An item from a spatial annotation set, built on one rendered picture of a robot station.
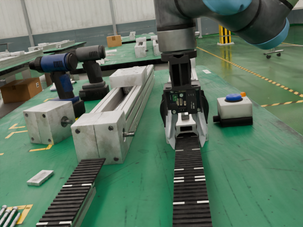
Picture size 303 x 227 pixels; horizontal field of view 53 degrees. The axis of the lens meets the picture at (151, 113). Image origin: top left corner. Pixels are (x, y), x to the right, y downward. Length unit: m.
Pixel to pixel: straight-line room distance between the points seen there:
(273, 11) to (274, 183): 0.29
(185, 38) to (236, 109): 0.29
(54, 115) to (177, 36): 0.43
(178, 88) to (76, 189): 0.25
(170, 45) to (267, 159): 0.29
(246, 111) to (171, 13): 0.35
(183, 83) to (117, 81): 0.48
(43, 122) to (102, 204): 0.38
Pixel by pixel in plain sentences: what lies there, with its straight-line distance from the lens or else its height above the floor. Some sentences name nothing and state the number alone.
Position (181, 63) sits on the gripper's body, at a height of 0.98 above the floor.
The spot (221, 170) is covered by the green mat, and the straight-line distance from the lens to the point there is 0.60.
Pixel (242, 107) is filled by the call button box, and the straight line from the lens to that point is 0.80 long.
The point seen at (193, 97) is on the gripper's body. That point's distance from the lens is 0.58.
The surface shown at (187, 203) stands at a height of 0.81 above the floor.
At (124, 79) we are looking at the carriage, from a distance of 1.03.
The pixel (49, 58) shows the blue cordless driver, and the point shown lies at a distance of 1.07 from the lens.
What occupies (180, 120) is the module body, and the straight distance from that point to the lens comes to 0.74.
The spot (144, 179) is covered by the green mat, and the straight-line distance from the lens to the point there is 0.59.
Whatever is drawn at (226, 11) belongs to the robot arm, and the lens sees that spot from 0.49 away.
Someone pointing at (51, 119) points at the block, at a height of 0.85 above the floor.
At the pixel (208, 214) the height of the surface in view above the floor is 0.81.
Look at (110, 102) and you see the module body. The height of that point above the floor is 0.85.
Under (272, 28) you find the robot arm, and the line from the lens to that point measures 0.59.
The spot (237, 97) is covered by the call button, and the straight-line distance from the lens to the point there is 0.81.
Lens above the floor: 1.06
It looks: 17 degrees down
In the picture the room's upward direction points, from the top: 7 degrees counter-clockwise
